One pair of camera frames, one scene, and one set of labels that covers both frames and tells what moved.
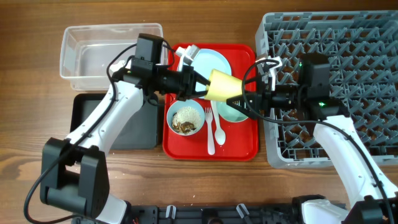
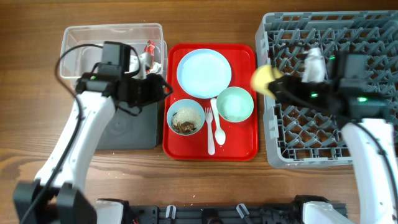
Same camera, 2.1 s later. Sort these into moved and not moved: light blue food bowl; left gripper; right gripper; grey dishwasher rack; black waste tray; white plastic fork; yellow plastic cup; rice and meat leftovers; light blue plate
Moved: yellow plastic cup; left gripper; right gripper
Not moved: rice and meat leftovers; light blue plate; white plastic fork; grey dishwasher rack; black waste tray; light blue food bowl
